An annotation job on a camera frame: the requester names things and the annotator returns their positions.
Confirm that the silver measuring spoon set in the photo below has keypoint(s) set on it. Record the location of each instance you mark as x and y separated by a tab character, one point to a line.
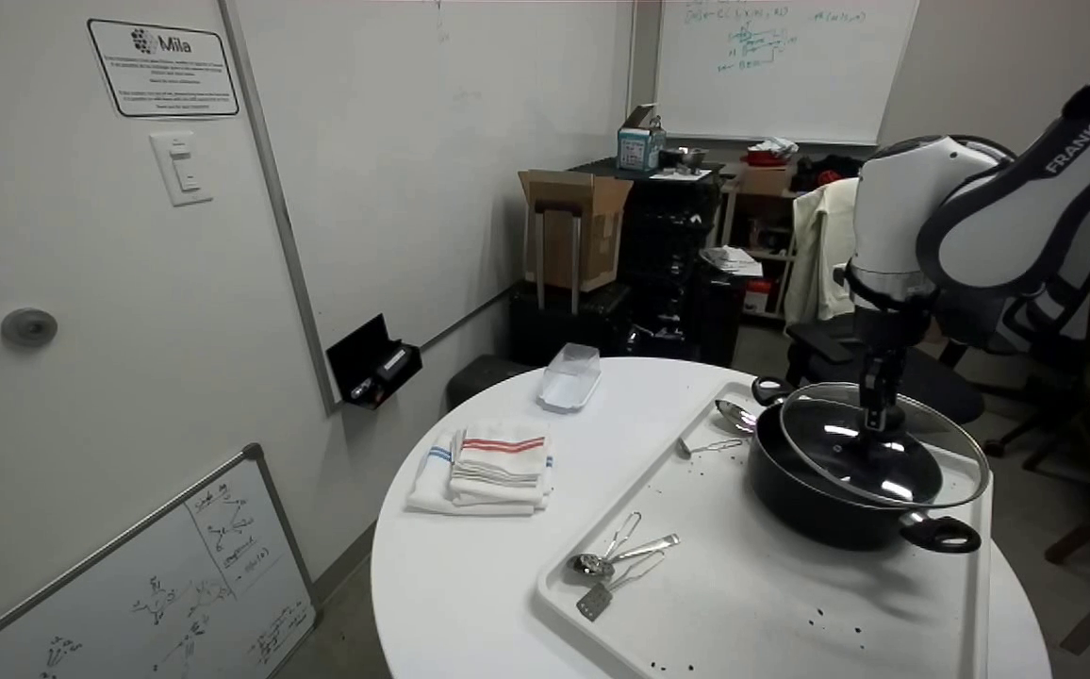
604	563

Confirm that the grey round wall stopper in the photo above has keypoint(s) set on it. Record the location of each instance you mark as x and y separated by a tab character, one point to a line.
27	324

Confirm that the white paper stack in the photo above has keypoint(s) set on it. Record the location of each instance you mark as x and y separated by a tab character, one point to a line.
734	263

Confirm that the large wall whiteboard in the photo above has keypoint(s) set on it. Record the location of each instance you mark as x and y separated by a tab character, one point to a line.
418	162

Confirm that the black marker holder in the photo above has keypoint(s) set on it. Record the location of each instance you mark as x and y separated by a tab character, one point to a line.
369	358

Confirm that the white plastic tray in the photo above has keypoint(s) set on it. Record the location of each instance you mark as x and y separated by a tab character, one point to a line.
756	615

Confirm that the glass lid with black knob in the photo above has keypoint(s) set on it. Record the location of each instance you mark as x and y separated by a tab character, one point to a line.
934	464

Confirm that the small leaning whiteboard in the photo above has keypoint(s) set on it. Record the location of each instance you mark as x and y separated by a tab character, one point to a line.
169	591

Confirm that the whiteboard with green writing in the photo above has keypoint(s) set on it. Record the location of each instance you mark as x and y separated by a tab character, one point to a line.
783	77

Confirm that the blue tissue box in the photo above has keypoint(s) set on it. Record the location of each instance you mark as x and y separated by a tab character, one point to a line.
638	143

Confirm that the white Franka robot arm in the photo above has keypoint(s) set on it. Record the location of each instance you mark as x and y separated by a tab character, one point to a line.
1022	211

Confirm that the white light switch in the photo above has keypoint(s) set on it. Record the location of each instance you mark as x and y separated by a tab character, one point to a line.
184	170

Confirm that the tall black cabinet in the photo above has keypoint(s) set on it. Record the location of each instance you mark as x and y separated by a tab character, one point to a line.
668	250

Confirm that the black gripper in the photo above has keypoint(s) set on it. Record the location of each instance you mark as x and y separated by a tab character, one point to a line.
897	336

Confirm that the clear plastic lidded container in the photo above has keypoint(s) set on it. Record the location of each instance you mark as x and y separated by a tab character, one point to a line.
568	377

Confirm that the brown cardboard box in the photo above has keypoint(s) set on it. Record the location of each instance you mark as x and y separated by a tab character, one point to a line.
575	226

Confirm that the cream cloth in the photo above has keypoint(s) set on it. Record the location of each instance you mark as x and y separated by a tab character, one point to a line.
822	250

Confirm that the red item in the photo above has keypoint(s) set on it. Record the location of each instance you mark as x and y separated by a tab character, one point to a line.
771	152

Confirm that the white printed wall sign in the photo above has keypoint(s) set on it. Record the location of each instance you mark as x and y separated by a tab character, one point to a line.
169	70

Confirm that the black bag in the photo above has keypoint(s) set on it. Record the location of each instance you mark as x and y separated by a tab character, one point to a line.
832	170

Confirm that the wooden shelf unit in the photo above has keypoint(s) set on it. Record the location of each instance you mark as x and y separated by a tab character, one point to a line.
763	219

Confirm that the folded white red-striped towel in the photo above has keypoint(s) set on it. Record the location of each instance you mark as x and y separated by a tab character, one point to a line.
492	473

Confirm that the large silver serving spoon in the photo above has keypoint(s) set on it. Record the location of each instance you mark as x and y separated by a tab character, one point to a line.
734	416

